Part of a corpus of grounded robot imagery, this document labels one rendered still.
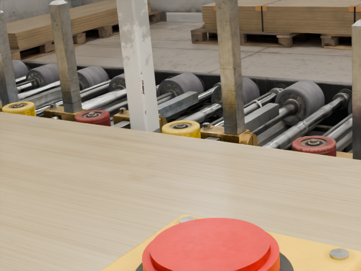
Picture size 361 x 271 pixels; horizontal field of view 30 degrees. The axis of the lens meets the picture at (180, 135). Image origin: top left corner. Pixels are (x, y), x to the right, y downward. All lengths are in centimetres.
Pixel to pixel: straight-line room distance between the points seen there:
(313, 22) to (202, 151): 545
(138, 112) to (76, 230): 53
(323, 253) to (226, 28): 125
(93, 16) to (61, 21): 644
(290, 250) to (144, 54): 125
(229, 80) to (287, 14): 532
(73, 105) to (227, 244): 161
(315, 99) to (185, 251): 169
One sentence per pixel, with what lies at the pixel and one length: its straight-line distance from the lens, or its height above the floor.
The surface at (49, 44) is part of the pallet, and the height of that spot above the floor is 10.
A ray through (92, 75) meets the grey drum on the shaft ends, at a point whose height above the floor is 84.
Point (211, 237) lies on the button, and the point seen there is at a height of 123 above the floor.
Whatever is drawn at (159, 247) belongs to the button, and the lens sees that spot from 20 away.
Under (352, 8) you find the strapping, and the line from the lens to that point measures 648.
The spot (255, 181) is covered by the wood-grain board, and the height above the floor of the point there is 90.
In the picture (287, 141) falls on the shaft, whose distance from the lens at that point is 159.
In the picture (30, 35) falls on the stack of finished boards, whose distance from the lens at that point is 745.
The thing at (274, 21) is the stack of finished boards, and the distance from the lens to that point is 687.
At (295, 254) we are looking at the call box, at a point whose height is 122.
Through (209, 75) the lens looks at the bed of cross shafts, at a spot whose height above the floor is 84.
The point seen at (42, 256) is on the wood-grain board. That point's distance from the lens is 95.
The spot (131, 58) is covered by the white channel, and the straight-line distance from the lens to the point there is 145.
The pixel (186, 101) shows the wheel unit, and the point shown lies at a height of 84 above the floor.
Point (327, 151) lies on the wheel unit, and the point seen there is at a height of 90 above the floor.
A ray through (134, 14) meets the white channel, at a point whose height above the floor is 114.
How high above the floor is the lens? 132
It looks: 18 degrees down
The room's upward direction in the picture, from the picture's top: 5 degrees counter-clockwise
